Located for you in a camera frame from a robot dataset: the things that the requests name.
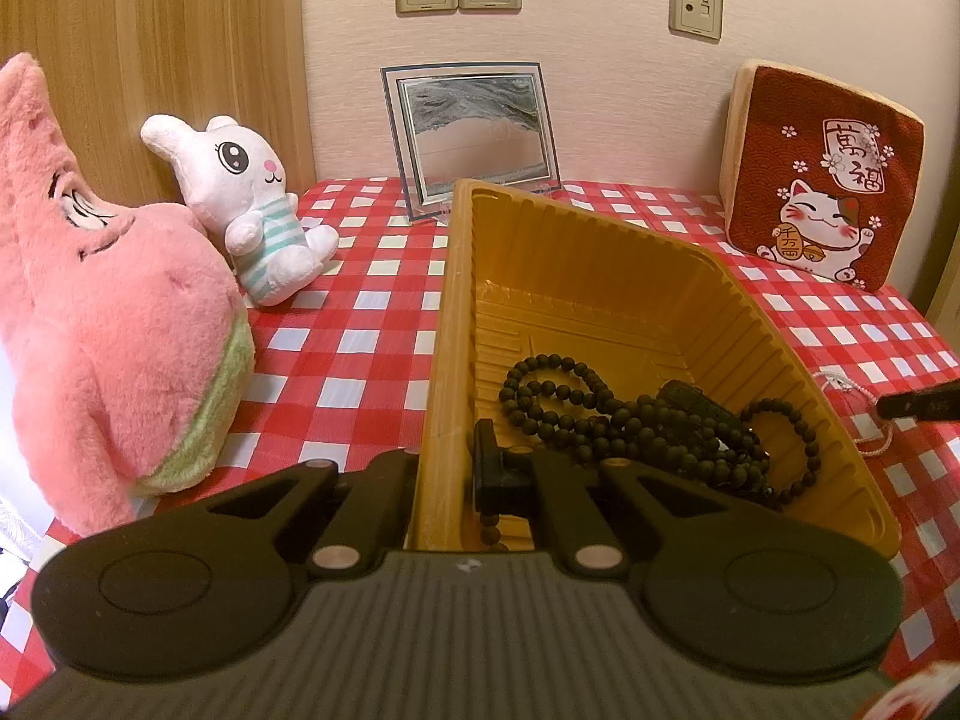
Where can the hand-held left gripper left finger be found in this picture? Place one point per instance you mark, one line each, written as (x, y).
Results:
(382, 481)

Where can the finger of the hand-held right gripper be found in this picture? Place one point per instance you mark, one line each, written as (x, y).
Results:
(922, 401)

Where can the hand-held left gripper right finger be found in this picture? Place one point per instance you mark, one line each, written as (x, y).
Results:
(502, 480)

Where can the yellow plastic tray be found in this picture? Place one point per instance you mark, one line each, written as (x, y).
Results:
(600, 300)

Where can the black wristband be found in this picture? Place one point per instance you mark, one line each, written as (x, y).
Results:
(697, 406)

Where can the wooden door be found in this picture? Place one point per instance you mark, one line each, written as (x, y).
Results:
(949, 277)

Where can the red checked tablecloth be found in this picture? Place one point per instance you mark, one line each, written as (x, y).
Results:
(360, 330)

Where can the red lucky cat cushion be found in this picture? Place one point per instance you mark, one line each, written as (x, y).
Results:
(817, 180)

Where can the white bunny plush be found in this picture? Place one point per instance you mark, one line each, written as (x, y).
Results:
(247, 202)

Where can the pink starfish plush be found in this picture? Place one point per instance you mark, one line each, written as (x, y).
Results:
(112, 315)

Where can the wooden wardrobe panel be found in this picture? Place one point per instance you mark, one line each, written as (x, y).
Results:
(150, 52)

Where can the glass sand art frame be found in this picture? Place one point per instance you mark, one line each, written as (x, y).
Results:
(472, 135)

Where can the beige wall data socket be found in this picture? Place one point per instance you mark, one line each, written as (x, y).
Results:
(697, 7)

